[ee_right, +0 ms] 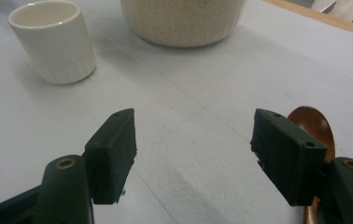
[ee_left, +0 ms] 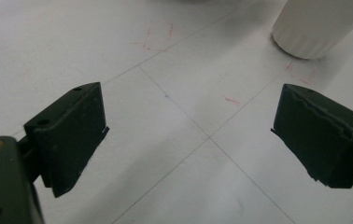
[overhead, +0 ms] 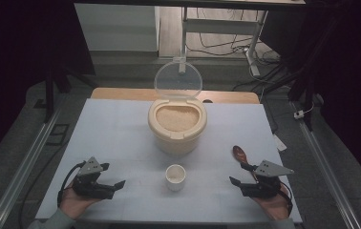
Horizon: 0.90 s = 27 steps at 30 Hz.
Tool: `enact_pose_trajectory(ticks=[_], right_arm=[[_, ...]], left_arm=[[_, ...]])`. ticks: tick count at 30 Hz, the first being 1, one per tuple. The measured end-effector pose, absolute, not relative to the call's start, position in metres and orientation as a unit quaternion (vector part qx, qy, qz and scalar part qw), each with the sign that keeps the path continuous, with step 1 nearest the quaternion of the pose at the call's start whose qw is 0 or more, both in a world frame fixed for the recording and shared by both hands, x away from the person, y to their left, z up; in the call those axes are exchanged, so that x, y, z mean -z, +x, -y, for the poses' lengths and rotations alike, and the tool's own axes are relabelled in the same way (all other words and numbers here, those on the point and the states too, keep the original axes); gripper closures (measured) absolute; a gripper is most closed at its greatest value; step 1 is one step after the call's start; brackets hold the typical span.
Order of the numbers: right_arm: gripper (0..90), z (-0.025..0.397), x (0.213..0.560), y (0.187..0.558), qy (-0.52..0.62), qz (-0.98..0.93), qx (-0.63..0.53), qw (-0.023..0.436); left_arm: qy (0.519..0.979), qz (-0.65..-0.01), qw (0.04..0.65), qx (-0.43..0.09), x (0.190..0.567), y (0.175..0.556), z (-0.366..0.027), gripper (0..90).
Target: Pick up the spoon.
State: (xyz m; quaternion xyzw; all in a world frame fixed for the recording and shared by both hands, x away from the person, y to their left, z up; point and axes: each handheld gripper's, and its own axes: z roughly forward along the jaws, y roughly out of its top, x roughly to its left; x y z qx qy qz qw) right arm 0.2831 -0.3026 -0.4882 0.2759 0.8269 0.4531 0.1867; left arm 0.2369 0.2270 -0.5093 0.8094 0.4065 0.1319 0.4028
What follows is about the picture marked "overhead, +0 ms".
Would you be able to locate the clear round container lid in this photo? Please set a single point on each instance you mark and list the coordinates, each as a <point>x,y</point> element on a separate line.
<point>178,79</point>

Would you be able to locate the white paper tag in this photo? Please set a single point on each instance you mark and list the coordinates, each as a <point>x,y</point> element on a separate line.
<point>280,143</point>

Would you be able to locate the dark curtain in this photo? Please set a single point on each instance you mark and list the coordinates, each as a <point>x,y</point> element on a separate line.
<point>16,63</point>
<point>353,79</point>

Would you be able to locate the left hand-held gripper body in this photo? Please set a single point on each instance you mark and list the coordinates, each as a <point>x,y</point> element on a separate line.
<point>89,187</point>

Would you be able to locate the brown wooden spoon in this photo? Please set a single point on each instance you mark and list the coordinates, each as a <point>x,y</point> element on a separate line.
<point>237,151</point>

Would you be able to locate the black stand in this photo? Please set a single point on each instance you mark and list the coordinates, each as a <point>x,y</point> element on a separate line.
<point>50,95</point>
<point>307,95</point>

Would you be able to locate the small white cup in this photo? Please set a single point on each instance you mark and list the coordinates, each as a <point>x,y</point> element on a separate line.
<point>175,181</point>

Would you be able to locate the small white box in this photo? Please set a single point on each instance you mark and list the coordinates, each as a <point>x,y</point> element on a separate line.
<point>298,114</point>

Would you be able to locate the aluminium rail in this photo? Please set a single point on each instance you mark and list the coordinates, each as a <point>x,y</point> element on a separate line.
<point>25,165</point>
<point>326,175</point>

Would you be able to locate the person's left hand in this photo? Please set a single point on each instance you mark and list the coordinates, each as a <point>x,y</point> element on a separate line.
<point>73,203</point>

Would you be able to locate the pale blue table mat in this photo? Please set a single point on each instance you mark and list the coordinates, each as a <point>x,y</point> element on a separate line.
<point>121,133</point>

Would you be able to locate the person's right hand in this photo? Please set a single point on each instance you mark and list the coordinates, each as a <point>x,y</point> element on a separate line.
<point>272,206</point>

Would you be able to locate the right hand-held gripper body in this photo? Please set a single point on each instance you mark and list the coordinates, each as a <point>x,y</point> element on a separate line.
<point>261,187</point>

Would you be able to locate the rice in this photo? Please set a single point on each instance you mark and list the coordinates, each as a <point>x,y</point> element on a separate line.
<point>177,118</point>

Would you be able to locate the white panel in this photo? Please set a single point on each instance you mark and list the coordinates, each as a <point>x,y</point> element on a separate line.
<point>115,28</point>

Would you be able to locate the black floor frame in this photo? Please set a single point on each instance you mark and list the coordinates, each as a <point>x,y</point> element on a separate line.
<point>48,140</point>

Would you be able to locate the beige rice container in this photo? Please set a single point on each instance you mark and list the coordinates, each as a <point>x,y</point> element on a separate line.
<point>177,143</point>

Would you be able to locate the white metal desk frame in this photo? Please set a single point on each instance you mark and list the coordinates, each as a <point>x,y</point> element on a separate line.
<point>220,26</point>

